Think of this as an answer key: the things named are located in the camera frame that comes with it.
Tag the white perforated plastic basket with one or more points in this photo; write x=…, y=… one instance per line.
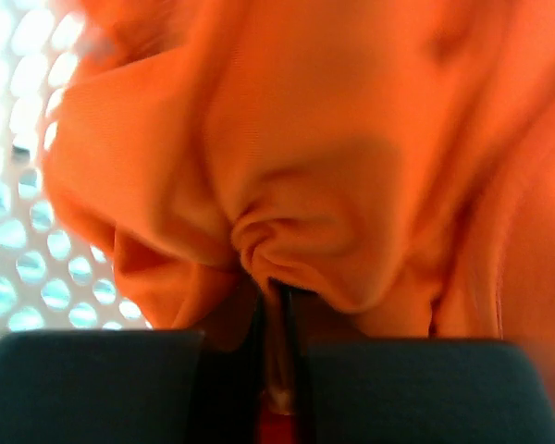
x=48, y=277

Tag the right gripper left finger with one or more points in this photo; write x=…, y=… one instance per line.
x=135, y=386

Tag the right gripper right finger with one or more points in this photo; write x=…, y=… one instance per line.
x=412, y=390

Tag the orange t shirt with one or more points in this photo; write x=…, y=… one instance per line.
x=394, y=158

